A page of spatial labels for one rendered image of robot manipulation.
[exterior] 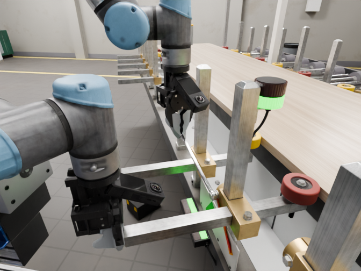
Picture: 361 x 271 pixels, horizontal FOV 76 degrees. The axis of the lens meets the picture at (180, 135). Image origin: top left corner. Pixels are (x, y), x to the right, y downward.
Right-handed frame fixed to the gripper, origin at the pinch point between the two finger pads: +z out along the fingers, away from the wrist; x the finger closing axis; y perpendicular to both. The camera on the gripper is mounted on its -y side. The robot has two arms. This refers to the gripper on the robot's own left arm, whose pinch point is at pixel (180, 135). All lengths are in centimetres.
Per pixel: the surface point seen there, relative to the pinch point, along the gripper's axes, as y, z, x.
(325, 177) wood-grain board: -32.3, 3.6, -21.4
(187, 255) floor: 19, 94, -18
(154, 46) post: 94, -12, -43
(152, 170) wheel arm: 2.6, 10.7, 8.5
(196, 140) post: 1.6, 4.8, -7.3
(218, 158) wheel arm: -4.4, 10.4, -12.3
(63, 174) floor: 142, 94, 29
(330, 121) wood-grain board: -16, 4, -56
